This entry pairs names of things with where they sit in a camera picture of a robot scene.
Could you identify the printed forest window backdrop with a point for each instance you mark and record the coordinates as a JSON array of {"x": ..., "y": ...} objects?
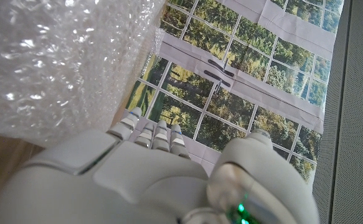
[{"x": 231, "y": 93}]

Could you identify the clear bubble wrap sheet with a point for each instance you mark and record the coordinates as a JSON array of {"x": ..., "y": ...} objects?
[{"x": 44, "y": 62}]

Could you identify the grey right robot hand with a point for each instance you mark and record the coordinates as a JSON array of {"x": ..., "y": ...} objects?
[{"x": 122, "y": 186}]

